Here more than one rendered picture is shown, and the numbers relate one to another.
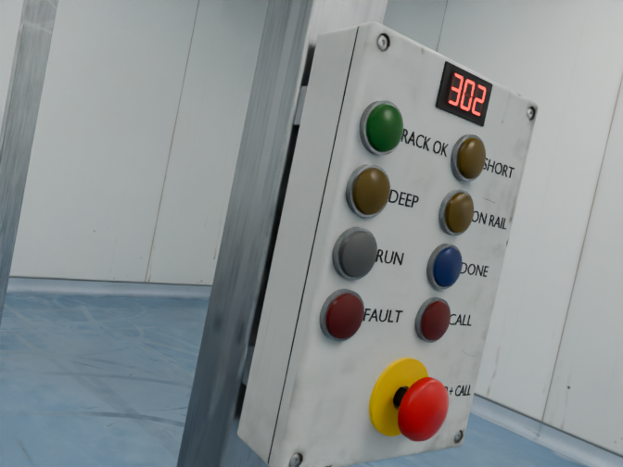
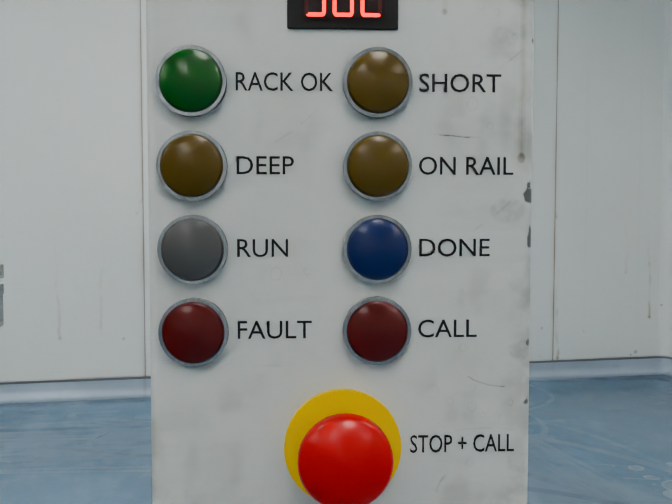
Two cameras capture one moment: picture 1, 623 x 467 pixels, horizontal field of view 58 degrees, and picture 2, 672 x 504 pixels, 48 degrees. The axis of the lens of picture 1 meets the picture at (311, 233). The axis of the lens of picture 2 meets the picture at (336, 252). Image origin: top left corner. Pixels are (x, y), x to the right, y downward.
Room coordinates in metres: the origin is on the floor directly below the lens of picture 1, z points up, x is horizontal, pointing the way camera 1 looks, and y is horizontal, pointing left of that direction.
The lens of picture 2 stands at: (0.08, -0.26, 0.99)
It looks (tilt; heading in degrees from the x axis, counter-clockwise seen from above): 3 degrees down; 35
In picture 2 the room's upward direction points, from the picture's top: straight up
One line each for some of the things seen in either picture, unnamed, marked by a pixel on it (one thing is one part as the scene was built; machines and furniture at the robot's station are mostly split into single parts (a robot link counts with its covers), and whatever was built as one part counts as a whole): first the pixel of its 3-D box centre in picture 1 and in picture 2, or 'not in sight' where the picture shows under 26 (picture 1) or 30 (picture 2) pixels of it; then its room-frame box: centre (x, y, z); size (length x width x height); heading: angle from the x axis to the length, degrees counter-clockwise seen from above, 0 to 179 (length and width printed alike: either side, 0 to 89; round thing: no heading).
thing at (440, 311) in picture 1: (435, 321); (377, 331); (0.36, -0.09, 0.94); 0.03 x 0.01 x 0.03; 128
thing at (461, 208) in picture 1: (459, 212); (377, 166); (0.36, -0.09, 1.01); 0.03 x 0.01 x 0.03; 128
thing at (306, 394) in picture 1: (393, 258); (339, 252); (0.38, -0.06, 0.97); 0.17 x 0.06 x 0.26; 128
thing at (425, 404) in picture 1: (407, 400); (343, 451); (0.35, -0.08, 0.88); 0.04 x 0.04 x 0.04; 38
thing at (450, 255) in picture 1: (447, 267); (377, 249); (0.36, -0.09, 0.97); 0.03 x 0.01 x 0.03; 128
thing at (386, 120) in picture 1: (384, 128); (190, 80); (0.31, -0.03, 1.04); 0.03 x 0.01 x 0.03; 128
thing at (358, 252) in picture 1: (357, 254); (192, 249); (0.31, -0.03, 0.97); 0.03 x 0.01 x 0.03; 128
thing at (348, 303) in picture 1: (344, 316); (193, 332); (0.31, -0.03, 0.94); 0.03 x 0.01 x 0.03; 128
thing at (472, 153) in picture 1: (471, 157); (378, 82); (0.36, -0.09, 1.04); 0.03 x 0.01 x 0.03; 128
